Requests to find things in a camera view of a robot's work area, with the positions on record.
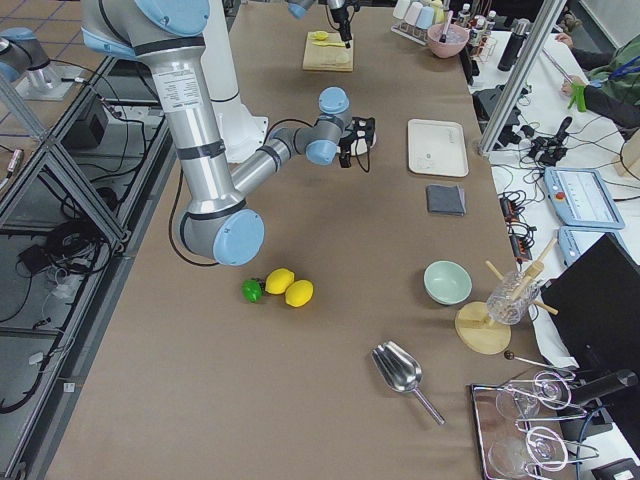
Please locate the blue plastic cup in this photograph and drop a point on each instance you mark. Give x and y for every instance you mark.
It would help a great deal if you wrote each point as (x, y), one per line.
(425, 18)

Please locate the clear textured glass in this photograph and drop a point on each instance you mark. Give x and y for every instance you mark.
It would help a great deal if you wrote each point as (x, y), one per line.
(511, 299)

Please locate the wine glass upper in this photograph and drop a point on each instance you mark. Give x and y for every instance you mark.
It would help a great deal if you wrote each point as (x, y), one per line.
(545, 397)

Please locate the wine glass lower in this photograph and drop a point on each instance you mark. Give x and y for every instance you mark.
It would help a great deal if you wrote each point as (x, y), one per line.
(536, 453)

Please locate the upper yellow lemon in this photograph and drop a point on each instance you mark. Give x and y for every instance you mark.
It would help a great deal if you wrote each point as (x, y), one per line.
(299, 293)

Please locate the grey folded cloth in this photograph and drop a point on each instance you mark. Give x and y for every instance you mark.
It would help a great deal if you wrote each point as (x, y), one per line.
(446, 199)

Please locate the black thermos bottle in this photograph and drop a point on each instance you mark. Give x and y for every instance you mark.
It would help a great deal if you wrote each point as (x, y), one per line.
(514, 44)

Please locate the wooden cup stand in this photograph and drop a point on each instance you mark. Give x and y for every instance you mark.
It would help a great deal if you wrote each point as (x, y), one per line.
(482, 334)

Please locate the yellow lemon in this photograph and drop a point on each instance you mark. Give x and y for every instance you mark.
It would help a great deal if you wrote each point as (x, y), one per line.
(279, 280)
(299, 293)

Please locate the wine glass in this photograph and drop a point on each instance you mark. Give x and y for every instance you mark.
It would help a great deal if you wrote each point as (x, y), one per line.
(545, 397)
(536, 453)

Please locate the metal black-tipped utensil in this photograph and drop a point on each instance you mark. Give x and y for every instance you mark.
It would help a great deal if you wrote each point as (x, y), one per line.
(446, 26)

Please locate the cream rabbit tray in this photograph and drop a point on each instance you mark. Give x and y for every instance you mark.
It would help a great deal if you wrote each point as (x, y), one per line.
(437, 148)

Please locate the green lime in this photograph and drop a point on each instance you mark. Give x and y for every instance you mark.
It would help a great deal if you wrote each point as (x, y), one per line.
(252, 289)

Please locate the black monitor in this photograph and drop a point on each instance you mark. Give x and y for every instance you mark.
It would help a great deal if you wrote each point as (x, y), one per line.
(597, 298)

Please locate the person's dark sleeve forearm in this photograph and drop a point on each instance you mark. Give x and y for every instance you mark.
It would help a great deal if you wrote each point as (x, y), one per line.
(624, 112)

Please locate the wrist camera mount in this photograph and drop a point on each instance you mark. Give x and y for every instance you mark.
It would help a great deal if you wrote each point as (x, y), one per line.
(364, 129)

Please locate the person's hand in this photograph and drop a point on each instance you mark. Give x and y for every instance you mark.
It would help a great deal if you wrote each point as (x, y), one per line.
(573, 86)

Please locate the pink plastic cup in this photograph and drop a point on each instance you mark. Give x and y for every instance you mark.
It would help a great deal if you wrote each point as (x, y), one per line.
(413, 13)

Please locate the aluminium camera post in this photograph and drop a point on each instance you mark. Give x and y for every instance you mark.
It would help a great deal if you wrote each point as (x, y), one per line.
(545, 21)

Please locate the small yellow item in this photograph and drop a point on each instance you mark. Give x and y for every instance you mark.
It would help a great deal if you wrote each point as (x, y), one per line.
(318, 35)

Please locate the lower yellow lemon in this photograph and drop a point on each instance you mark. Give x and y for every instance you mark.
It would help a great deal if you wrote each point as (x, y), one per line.
(279, 280)

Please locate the yellow-green plastic cup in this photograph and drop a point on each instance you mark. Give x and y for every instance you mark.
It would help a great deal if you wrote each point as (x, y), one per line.
(438, 11)

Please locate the blue teach pendant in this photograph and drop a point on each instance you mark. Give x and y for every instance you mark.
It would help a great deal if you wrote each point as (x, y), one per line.
(581, 199)
(573, 241)

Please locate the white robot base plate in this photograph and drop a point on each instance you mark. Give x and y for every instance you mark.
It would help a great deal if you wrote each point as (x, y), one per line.
(241, 132)

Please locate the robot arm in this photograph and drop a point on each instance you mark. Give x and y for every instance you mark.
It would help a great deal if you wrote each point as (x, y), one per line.
(168, 37)
(299, 8)

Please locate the white wire cup rack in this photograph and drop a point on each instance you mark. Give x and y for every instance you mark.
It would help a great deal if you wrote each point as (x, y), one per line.
(410, 32)

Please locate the black tray frame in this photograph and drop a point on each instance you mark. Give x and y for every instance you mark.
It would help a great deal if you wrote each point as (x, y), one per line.
(617, 459)

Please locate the mint green bowl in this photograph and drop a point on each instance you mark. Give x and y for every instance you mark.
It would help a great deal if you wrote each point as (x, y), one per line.
(447, 282)

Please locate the pink ice bowl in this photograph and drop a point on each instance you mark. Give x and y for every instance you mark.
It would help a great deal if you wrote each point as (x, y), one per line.
(457, 38)

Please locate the metal ice scoop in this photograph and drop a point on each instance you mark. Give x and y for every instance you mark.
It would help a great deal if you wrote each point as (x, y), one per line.
(403, 374)

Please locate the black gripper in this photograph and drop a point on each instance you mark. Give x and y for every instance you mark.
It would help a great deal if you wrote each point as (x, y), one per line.
(338, 14)
(345, 149)

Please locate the wooden cutting board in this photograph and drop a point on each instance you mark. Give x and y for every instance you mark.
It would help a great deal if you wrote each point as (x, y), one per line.
(330, 55)

